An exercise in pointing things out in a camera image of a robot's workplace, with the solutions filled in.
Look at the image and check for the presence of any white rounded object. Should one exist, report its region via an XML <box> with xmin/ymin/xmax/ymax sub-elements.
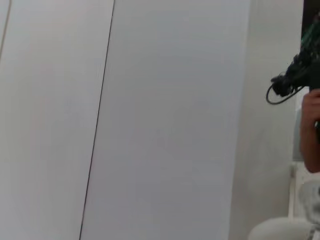
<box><xmin>246</xmin><ymin>179</ymin><xmax>320</xmax><ymax>240</ymax></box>

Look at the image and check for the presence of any black handheld device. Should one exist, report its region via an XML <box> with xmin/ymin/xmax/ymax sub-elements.
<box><xmin>271</xmin><ymin>0</ymin><xmax>320</xmax><ymax>97</ymax></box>

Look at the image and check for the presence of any bare person hand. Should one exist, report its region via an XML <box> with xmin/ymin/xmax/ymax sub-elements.
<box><xmin>301</xmin><ymin>89</ymin><xmax>320</xmax><ymax>127</ymax></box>

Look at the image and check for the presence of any bare person forearm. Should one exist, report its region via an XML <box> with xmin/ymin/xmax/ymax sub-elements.
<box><xmin>299</xmin><ymin>122</ymin><xmax>320</xmax><ymax>174</ymax></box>

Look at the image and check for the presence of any thin black device cable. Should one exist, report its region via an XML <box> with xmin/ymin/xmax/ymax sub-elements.
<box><xmin>265</xmin><ymin>83</ymin><xmax>311</xmax><ymax>105</ymax></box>

